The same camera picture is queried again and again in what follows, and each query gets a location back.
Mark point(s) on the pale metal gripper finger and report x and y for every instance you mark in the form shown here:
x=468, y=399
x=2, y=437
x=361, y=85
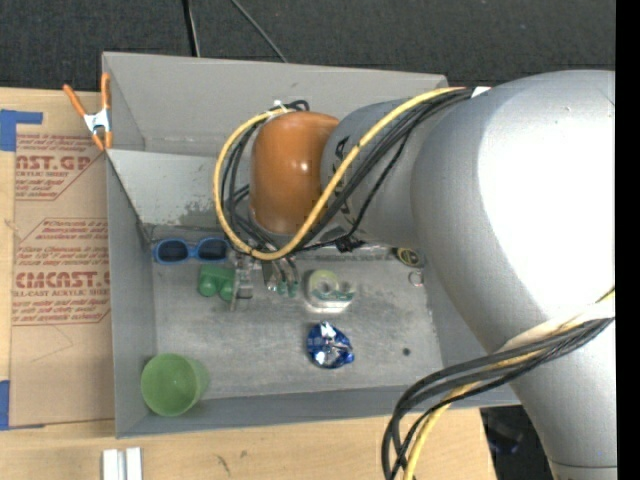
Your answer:
x=244, y=278
x=242, y=300

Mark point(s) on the grey metal bin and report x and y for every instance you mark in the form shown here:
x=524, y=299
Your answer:
x=250, y=328

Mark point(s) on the green toy block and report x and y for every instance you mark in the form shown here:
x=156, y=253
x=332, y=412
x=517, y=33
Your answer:
x=212, y=282

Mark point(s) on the blue sunglasses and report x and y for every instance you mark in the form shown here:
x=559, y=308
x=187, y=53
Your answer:
x=172, y=251

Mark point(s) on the clear tape dispenser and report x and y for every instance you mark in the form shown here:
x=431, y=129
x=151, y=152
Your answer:
x=327, y=290

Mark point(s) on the blue foil packet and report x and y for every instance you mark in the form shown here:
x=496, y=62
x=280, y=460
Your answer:
x=330, y=347

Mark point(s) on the green plastic cup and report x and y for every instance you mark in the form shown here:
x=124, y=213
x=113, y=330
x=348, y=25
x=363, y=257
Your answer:
x=172, y=385

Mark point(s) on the black and yellow round tape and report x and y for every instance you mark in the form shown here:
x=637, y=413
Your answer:
x=410, y=256

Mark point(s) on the brown cardboard board red print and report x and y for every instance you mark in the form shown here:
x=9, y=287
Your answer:
x=55, y=358

